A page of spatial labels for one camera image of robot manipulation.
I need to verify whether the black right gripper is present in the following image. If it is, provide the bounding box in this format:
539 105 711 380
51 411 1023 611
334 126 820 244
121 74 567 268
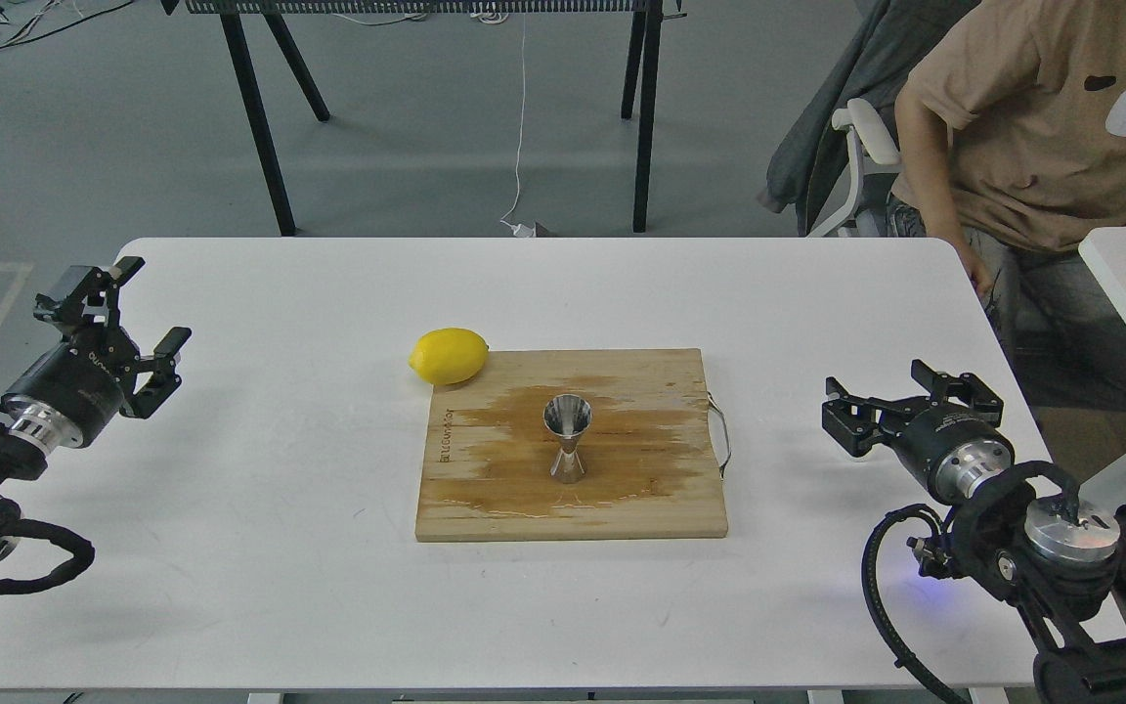
822 360 1015 506

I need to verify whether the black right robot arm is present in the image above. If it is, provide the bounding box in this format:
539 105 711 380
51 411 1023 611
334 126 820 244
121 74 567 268
822 360 1126 703

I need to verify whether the dark grey jacket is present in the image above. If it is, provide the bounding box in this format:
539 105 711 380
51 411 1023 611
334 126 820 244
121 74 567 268
758 1 976 237

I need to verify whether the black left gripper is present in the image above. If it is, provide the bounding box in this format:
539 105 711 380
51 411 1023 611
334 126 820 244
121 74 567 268
1 257 193 449

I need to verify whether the white hanging cable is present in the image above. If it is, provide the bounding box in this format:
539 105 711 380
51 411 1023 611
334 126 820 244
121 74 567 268
498 10 537 239

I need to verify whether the wooden cutting board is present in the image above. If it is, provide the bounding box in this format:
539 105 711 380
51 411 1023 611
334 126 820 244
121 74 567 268
414 348 729 543

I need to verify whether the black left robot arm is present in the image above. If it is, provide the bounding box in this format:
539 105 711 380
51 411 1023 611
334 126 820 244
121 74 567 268
0 257 193 595

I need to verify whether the white office chair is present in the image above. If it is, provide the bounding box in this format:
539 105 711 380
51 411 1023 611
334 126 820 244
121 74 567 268
807 98 901 238

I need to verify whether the black metal frame table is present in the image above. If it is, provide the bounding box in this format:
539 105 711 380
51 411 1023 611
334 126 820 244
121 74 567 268
161 1 683 237

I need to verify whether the person in tan shirt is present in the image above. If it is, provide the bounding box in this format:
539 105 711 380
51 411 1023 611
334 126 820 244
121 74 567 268
888 1 1126 412

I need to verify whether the yellow lemon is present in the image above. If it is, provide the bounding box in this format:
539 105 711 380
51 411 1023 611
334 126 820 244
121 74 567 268
408 327 489 386

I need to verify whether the steel double jigger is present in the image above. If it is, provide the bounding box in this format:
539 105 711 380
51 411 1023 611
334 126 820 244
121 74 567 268
543 395 591 484

